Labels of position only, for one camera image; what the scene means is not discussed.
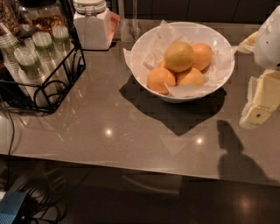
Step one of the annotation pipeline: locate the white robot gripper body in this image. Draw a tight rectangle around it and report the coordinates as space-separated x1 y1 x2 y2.
254 5 280 70

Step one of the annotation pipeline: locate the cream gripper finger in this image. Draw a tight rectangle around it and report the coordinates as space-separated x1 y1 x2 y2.
237 31 258 53
240 70 280 129

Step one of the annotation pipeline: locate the yellow-orange orange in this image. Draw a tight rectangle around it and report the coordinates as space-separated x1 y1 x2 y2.
164 42 194 73

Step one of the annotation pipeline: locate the back right orange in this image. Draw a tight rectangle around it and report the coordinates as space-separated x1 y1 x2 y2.
192 43 213 71

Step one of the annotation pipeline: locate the front right orange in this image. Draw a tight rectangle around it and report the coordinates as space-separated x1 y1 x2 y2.
176 67 204 86

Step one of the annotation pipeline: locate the hidden small middle orange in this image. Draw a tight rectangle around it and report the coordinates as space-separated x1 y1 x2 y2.
158 59 165 67

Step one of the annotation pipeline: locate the front left orange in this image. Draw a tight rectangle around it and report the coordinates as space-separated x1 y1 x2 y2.
147 66 176 95

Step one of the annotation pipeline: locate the white ceramic bowl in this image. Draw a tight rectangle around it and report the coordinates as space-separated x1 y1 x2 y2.
129 21 235 103

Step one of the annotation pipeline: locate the white paper bowl liner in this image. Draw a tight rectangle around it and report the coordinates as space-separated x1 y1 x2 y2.
122 19 239 98

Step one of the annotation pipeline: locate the clear acrylic stand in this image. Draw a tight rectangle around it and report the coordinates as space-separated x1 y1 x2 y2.
117 0 140 42

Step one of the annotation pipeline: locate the white lidded storage jar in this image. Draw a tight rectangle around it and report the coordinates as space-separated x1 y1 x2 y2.
73 0 120 50

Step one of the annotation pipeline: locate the clear plastic cup stack right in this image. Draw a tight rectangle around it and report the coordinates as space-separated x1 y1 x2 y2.
52 25 71 57

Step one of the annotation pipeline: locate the glass jar with snacks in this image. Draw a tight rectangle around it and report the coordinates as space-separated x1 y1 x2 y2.
18 0 67 34

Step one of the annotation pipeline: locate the clear plastic cup stack front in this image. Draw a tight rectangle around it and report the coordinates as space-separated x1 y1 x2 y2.
14 46 47 107

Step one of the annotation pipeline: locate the clear plastic cup stack left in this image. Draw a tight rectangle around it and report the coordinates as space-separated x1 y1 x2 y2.
0 34 21 82

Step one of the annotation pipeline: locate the glass jar far left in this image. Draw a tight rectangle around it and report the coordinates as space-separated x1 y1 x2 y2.
0 0 20 34

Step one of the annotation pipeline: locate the blue device on floor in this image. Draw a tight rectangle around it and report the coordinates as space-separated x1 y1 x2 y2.
0 192 26 224

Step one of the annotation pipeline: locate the black wire cup rack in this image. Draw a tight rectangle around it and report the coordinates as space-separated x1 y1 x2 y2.
0 0 87 114

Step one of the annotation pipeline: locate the black cable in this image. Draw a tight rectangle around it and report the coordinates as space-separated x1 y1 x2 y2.
0 95 71 224

